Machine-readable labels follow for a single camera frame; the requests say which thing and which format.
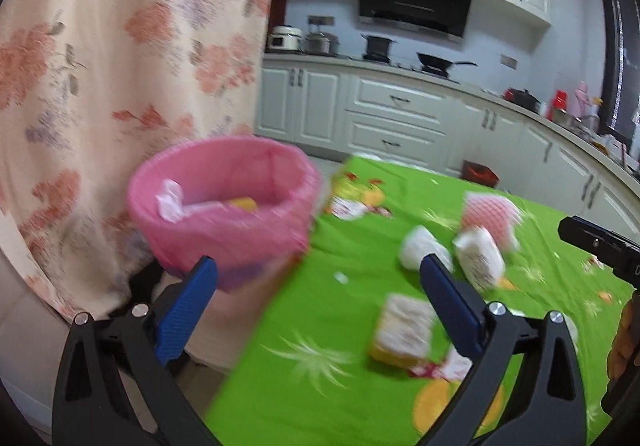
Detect pink thermos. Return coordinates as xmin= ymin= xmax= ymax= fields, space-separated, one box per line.
xmin=574 ymin=80 xmax=591 ymax=119

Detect green printed tablecloth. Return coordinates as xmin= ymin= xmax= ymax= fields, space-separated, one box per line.
xmin=205 ymin=153 xmax=640 ymax=446

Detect white rice cooker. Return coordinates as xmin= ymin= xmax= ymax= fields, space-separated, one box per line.
xmin=266 ymin=26 xmax=303 ymax=52

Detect person's right hand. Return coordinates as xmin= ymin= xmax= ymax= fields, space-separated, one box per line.
xmin=606 ymin=293 xmax=640 ymax=379

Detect pale printed undercloth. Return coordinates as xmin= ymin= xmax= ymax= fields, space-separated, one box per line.
xmin=185 ymin=246 xmax=311 ymax=387

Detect pink-bagged waste bin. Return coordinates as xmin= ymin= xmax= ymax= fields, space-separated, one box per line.
xmin=126 ymin=136 xmax=323 ymax=291

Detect black gas stove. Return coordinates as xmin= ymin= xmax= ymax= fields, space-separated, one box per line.
xmin=345 ymin=54 xmax=461 ymax=79

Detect dark framed window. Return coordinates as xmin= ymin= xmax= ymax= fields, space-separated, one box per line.
xmin=597 ymin=0 xmax=640 ymax=147

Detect white lower kitchen cabinets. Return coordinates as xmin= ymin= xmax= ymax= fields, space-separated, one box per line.
xmin=255 ymin=56 xmax=640 ymax=237

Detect black clay pot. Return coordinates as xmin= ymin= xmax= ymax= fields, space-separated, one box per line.
xmin=504 ymin=87 xmax=542 ymax=113

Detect black stock pot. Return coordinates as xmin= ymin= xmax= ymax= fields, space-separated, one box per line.
xmin=361 ymin=34 xmax=397 ymax=61

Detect floral curtain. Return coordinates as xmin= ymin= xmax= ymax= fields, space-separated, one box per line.
xmin=0 ymin=0 xmax=281 ymax=327

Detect pink foam fruit net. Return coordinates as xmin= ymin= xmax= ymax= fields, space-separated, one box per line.
xmin=460 ymin=192 xmax=523 ymax=251

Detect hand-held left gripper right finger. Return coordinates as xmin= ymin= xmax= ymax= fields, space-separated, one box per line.
xmin=417 ymin=252 xmax=587 ymax=446

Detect steel mixing bowl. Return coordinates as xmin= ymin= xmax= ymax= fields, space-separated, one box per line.
xmin=552 ymin=108 xmax=583 ymax=131

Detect steel pressure cooker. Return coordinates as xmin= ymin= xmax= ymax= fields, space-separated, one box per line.
xmin=304 ymin=24 xmax=341 ymax=57

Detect black frying pan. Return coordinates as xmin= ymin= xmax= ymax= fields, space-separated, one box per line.
xmin=416 ymin=52 xmax=478 ymax=75

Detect white tissue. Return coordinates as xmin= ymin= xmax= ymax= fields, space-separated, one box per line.
xmin=156 ymin=179 xmax=186 ymax=219

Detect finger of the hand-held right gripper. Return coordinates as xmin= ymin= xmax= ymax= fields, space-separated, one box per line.
xmin=558 ymin=216 xmax=640 ymax=287

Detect small red bin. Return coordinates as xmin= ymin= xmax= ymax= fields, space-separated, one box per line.
xmin=461 ymin=160 xmax=499 ymax=189

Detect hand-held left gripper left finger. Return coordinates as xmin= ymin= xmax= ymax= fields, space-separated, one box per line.
xmin=52 ymin=256 xmax=221 ymax=446

